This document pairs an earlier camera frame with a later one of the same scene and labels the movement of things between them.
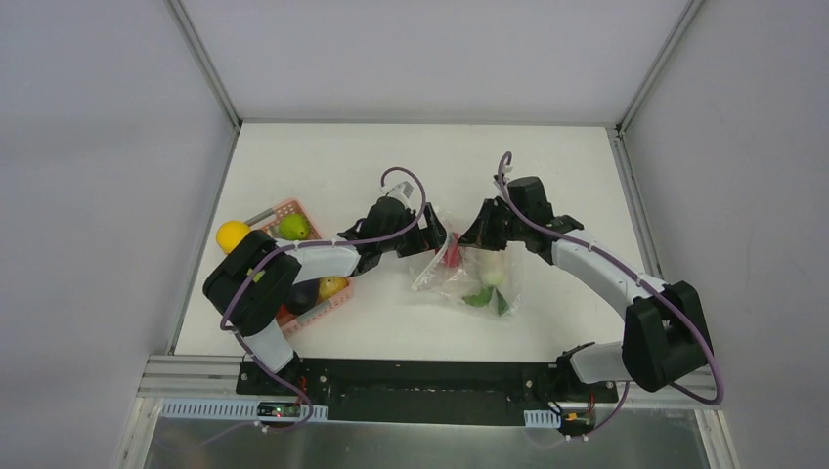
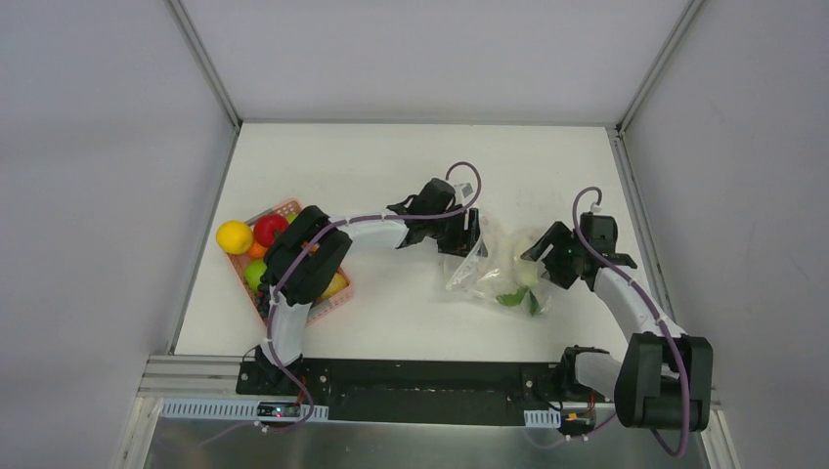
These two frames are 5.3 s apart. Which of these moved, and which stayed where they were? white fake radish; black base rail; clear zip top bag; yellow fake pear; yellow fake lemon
Moved: white fake radish; clear zip top bag
Stayed: black base rail; yellow fake pear; yellow fake lemon
